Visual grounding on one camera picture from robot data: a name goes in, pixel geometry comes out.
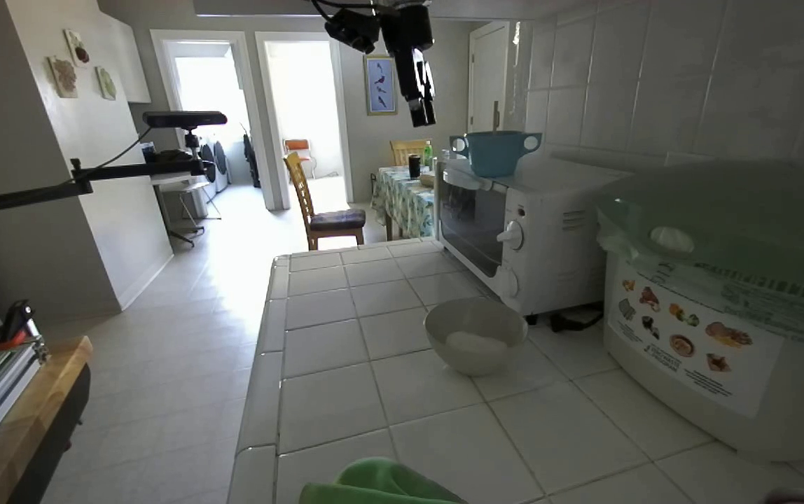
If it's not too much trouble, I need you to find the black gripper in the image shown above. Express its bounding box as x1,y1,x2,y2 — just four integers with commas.
310,0,438,129

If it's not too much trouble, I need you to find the blue ceramic cup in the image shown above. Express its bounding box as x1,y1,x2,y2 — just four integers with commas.
447,131,540,180

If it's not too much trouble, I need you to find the table with patterned cloth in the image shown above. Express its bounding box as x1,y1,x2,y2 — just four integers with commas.
372,166,433,241

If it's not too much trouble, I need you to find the wooden dining chair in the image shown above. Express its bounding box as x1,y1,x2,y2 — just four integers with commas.
282,152,368,250

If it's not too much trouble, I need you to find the white toaster oven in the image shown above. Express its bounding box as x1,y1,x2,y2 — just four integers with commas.
438,156,621,317

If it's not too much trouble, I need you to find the small white bowl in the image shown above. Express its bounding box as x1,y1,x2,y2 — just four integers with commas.
426,297,526,374

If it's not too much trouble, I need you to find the white food steamer appliance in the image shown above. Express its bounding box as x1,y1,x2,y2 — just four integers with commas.
596,161,804,462

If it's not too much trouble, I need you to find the blue framed wall picture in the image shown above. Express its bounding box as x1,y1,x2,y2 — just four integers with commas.
363,58,397,114

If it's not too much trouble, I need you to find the black camera on mount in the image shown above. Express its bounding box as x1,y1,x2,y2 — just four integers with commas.
142,108,226,129

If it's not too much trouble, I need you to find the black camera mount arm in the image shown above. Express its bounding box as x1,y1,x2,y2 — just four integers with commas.
0,153,215,210

